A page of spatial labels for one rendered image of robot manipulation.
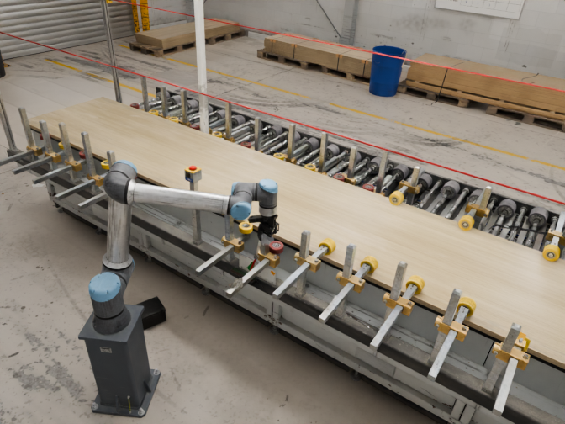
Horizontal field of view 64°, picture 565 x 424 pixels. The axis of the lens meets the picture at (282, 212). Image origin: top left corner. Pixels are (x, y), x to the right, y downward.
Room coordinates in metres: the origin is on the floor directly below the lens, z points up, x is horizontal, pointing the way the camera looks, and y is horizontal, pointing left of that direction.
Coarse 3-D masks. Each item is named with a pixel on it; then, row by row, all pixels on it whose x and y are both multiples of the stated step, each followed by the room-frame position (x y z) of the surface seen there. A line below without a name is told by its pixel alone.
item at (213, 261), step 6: (240, 240) 2.13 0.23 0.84; (246, 240) 2.17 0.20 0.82; (228, 246) 2.06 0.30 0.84; (222, 252) 2.00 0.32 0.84; (228, 252) 2.03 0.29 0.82; (210, 258) 1.94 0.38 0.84; (216, 258) 1.95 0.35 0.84; (222, 258) 1.98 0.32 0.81; (204, 264) 1.89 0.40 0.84; (210, 264) 1.90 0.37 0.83; (198, 270) 1.84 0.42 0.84; (204, 270) 1.86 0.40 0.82
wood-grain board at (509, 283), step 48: (96, 144) 3.15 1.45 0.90; (144, 144) 3.20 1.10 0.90; (192, 144) 3.25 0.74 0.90; (288, 192) 2.61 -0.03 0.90; (336, 192) 2.64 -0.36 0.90; (288, 240) 2.07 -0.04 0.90; (336, 240) 2.10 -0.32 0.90; (384, 240) 2.13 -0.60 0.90; (432, 240) 2.16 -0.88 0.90; (480, 240) 2.18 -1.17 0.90; (432, 288) 1.74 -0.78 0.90; (480, 288) 1.76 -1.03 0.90; (528, 288) 1.78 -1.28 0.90; (528, 336) 1.46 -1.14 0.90
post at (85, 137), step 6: (84, 132) 2.79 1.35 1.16; (84, 138) 2.77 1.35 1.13; (84, 144) 2.78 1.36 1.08; (90, 144) 2.80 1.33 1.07; (84, 150) 2.79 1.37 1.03; (90, 150) 2.79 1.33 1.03; (90, 156) 2.78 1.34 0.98; (90, 162) 2.77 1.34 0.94; (90, 168) 2.77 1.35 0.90; (90, 174) 2.78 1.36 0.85; (96, 174) 2.80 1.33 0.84; (96, 186) 2.78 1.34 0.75
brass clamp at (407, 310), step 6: (384, 294) 1.60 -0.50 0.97; (384, 300) 1.58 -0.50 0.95; (390, 300) 1.57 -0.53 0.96; (402, 300) 1.56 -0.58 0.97; (408, 300) 1.56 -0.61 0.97; (390, 306) 1.56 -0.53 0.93; (402, 306) 1.53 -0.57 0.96; (408, 306) 1.53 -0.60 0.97; (402, 312) 1.53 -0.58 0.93; (408, 312) 1.52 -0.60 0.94
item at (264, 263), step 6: (258, 264) 1.89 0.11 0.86; (264, 264) 1.90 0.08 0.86; (252, 270) 1.84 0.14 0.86; (258, 270) 1.85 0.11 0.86; (246, 276) 1.79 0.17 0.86; (252, 276) 1.81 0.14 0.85; (246, 282) 1.77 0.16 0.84; (234, 288) 1.70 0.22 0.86; (228, 294) 1.66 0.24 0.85; (234, 294) 1.68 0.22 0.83
